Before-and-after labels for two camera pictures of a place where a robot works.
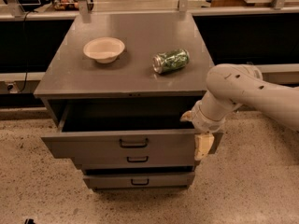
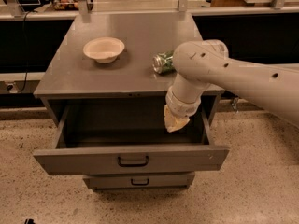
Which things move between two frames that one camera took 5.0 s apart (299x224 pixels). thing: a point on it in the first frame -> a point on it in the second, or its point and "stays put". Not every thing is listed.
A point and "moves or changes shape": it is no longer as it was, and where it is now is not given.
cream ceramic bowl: x=104 y=49 stays put
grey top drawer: x=122 y=130 moves or changes shape
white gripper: x=204 y=120 -> x=179 y=108
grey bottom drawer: x=169 y=179 stays put
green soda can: x=164 y=62 stays put
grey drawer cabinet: x=114 y=96 stays put
